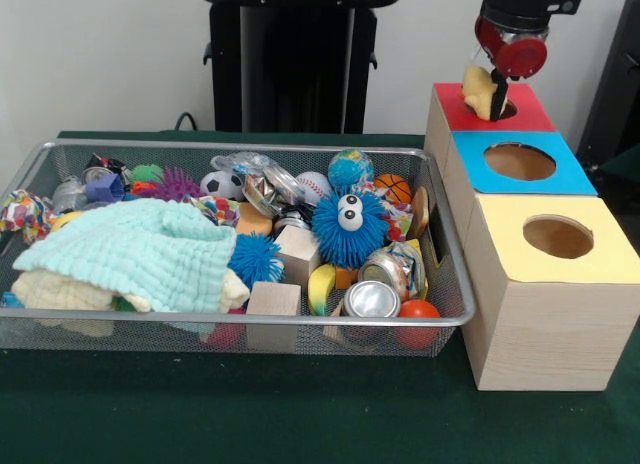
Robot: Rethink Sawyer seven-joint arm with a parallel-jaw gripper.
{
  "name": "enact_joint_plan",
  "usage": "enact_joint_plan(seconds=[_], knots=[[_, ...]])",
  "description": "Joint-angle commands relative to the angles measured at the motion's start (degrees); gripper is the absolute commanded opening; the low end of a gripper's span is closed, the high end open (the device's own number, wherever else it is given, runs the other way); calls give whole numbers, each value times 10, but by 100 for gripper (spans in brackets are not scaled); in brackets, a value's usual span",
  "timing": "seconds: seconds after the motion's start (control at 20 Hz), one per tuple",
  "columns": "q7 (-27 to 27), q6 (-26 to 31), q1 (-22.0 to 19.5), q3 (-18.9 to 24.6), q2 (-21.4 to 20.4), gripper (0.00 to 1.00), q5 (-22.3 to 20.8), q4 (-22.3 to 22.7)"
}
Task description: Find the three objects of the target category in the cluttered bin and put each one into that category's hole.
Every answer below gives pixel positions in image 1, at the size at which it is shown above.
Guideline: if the plain orange ball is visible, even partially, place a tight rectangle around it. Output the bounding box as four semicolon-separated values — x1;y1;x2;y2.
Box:
398;298;442;349

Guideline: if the black and white soccer ball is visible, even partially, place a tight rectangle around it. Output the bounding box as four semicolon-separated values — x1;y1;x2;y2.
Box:
200;170;246;202

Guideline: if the globe print ball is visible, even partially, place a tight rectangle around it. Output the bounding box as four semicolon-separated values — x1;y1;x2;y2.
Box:
328;148;376;190

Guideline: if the dark green side tablecloth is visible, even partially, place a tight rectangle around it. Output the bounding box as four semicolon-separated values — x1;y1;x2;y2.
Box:
598;142;640;185

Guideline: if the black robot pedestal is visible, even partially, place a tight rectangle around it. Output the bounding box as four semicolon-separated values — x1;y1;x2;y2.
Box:
192;0;404;134

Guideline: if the plain wooden cube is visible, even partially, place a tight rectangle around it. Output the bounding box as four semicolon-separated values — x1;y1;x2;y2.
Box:
273;226;322;285

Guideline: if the blue spiky ball with eyes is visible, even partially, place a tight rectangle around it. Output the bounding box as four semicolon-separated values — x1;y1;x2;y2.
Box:
312;188;391;268

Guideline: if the mint green cloth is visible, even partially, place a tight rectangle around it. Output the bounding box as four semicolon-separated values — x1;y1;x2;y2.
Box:
13;198;239;314

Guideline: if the silver wire mesh bin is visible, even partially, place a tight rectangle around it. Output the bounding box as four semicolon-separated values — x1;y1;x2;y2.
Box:
0;137;476;359

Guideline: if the wooden box with three holes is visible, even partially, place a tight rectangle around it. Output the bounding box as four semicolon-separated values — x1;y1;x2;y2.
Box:
424;81;640;391

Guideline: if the white baseball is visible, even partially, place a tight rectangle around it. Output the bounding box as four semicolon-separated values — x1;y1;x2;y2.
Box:
295;171;334;205

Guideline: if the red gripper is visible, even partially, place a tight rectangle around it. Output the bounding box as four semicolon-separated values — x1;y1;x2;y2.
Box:
474;16;549;123

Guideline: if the cream knitted cloth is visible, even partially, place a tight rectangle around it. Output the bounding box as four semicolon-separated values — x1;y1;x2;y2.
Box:
10;268;251;315

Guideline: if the small orange basketball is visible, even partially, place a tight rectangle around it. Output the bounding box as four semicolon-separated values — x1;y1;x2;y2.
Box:
373;173;414;205

